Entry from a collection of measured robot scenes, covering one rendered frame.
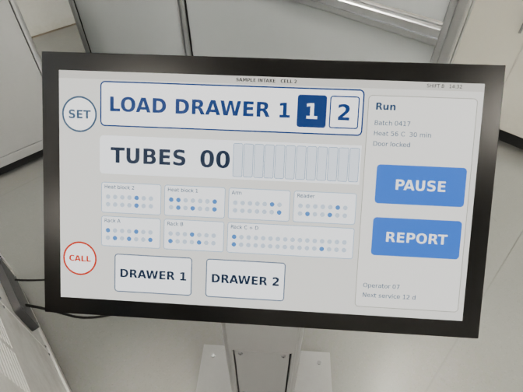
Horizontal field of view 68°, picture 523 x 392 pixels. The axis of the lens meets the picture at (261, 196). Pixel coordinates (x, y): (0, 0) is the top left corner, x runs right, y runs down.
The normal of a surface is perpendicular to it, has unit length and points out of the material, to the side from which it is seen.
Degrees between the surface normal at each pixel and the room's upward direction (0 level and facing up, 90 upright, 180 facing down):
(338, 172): 50
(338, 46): 90
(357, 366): 0
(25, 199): 0
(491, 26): 90
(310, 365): 5
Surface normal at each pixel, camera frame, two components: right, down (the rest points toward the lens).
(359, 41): -0.68, 0.52
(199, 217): -0.05, 0.10
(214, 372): -0.09, -0.70
